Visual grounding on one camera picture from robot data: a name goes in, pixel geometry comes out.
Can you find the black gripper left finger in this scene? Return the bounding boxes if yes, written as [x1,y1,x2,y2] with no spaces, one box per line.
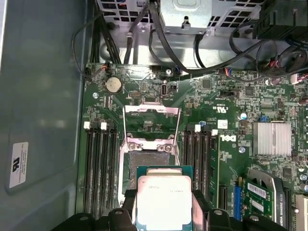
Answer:
[51,189,138,231]

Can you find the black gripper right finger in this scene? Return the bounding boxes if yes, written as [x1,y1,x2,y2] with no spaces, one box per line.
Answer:
[192,189,287,231]

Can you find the silver CPU green board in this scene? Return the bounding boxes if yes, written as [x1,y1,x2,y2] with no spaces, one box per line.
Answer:
[135,165,194,231]

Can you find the metal socket cover frame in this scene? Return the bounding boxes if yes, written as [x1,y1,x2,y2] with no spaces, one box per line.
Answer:
[122,102,182,146]

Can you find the CPU socket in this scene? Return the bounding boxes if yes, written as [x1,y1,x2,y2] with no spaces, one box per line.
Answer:
[119,141,184,200]

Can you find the black expansion slot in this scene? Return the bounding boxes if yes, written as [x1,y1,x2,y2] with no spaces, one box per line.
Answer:
[219,185,229,210]

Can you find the blue expansion slot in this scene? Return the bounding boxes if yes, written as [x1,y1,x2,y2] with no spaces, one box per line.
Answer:
[233,177,243,222]

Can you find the RAM slot black clips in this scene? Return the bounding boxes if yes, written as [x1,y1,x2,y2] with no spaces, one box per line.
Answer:
[201,126,210,200]
[108,122,119,210]
[92,122,102,217]
[184,125,194,193]

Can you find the black graphics card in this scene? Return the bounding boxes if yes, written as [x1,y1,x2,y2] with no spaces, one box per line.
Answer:
[242,169,294,231]

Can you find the RAM slot white clips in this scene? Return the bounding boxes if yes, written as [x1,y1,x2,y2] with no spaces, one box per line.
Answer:
[208,129,219,203]
[100,122,110,217]
[84,121,94,215]
[192,124,202,193]

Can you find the silver finned heatsink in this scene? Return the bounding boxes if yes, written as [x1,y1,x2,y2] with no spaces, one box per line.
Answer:
[252,121,292,157]

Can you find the white certification sticker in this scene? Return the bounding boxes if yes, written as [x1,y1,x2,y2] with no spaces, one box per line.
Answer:
[9,141,29,190]

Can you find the green motherboard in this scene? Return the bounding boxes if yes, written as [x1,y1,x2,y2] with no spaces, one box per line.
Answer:
[81,62,308,231]

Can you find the round coin battery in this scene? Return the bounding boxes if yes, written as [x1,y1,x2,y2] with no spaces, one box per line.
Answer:
[103,76,123,94]

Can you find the black open PC case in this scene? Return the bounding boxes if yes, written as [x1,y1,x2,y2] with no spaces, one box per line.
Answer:
[0,0,308,231]

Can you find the silver metal drive cage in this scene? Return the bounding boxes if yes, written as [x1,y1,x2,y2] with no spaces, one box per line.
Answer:
[95,0,263,36]

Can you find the black plastic housing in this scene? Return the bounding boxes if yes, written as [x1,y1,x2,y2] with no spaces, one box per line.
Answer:
[254,0,308,40]

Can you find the short black wire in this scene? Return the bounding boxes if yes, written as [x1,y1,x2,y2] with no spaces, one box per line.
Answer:
[193,32,209,69]

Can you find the black wire bundle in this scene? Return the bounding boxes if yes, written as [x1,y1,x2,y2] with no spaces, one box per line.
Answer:
[96,12,121,65]

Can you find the thin black wire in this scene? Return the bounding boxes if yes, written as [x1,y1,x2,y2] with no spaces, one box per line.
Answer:
[71,12,109,81]

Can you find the thick black wire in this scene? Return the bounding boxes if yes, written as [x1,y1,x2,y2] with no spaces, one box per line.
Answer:
[148,0,268,74]

